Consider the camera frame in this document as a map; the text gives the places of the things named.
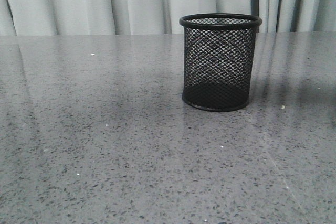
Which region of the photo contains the pale grey curtain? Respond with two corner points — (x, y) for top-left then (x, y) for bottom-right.
(1, 0), (335, 36)

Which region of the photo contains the black mesh pen cup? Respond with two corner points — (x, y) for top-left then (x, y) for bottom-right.
(179, 13), (262, 112)

